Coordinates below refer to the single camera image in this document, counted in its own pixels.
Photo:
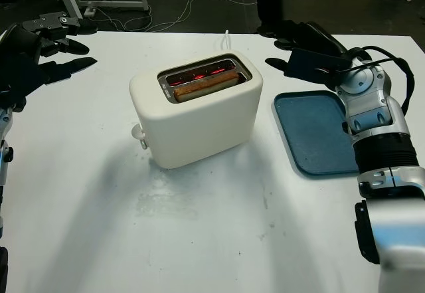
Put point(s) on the blue rectangular tray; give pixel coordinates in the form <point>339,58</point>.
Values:
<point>312,130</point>

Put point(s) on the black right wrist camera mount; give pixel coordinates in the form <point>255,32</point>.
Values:
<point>315,63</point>

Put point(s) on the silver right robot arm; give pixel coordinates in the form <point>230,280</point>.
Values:
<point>382,123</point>

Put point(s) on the toasted bread slice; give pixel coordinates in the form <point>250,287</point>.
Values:
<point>206,87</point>

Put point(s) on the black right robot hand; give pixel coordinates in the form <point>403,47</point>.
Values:
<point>318,39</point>

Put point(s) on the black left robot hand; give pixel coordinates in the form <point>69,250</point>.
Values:
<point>18,50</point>

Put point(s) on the white power strip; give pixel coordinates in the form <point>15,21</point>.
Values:
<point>90,11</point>

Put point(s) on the white two-slot toaster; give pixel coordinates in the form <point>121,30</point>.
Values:
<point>199,127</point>

